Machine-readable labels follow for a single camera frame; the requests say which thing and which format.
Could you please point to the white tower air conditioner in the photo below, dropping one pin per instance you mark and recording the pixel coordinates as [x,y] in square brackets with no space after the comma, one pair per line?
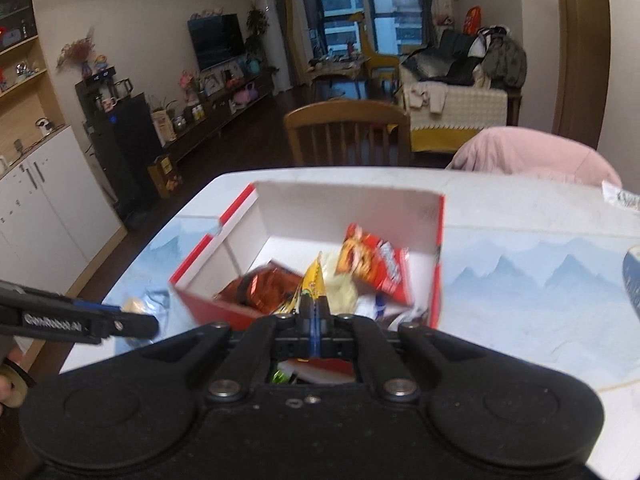
[275,45]

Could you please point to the gold foil packet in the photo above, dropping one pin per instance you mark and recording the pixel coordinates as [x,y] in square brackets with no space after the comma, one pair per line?
[340,285]

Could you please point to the pink cloth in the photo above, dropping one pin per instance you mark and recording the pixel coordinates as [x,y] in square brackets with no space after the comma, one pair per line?
[530,155]

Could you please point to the black cabinet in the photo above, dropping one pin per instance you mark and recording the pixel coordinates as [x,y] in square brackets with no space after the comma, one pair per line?
[125,150]

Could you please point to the wooden chair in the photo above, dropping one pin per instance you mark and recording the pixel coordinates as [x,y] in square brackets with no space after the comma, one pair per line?
[345,120]

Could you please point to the flat screen television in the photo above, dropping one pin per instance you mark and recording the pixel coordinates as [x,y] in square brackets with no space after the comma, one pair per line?
[217,42]

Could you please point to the wooden wall shelf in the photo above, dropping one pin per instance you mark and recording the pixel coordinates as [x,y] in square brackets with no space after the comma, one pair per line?
[25,95]

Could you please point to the green potted plant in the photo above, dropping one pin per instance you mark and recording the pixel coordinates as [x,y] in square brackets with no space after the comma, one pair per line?
[257,27]

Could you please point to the white cupboard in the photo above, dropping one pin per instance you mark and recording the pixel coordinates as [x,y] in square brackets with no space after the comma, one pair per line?
[45,215]

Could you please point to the white printed wrapper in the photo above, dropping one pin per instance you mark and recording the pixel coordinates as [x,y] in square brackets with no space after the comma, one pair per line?
[622,196]

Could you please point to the wooden door frame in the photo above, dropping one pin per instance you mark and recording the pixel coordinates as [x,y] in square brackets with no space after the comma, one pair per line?
[582,60]

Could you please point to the yellow giraffe figure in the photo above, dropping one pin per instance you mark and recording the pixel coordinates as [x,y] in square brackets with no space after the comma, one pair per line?
[372,45]

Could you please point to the red yellow snack packet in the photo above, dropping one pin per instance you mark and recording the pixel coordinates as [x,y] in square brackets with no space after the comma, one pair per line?
[372,270]

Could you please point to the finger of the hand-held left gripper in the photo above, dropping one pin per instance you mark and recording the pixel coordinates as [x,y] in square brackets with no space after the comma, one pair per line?
[30,296]
[50,321]

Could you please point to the red cardboard box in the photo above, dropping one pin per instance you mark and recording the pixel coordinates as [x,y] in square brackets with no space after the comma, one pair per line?
[300,210]

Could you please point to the coffee table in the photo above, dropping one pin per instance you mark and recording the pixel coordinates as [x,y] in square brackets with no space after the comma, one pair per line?
[337,72]

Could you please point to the light blue biscuit packet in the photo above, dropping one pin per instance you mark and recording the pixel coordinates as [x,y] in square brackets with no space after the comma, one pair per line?
[137,305]

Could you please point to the white kettle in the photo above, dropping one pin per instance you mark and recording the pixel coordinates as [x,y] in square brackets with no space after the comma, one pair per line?
[45,126]

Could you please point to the glass balcony door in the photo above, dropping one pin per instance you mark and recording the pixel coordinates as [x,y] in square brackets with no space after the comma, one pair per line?
[360,10]

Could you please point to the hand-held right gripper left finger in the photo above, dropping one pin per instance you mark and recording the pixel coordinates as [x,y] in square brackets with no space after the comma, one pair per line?
[304,327]

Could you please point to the red bag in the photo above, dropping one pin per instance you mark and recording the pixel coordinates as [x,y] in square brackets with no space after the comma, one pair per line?
[472,20]

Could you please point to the sofa with clothes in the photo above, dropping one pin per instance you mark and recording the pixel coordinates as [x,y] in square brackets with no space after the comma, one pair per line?
[460,105]

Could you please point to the dried flower vase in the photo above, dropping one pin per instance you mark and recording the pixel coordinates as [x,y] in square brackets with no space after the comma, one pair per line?
[77,52]

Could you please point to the person's left hand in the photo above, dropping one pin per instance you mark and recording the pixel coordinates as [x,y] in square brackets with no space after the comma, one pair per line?
[11,387]

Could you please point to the beige paper bag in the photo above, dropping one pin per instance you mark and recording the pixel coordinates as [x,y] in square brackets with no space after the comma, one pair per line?
[162,127]

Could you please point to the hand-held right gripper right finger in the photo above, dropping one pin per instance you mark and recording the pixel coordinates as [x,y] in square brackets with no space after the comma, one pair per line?
[326,327]

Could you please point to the pink toy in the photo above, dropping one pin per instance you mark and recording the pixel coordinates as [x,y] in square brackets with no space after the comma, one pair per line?
[246,96]

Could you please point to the dark wooden media console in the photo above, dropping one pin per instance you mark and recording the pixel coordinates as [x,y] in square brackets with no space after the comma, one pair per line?
[210,125]

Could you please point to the brown cardboard box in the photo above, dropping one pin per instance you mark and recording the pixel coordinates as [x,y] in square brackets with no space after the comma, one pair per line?
[165,176]

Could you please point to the copper foil snack bag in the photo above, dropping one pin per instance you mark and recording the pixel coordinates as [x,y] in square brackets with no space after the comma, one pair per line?
[260,290]

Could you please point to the blue ceramic bowl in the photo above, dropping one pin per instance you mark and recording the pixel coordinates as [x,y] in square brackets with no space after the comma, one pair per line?
[632,282]

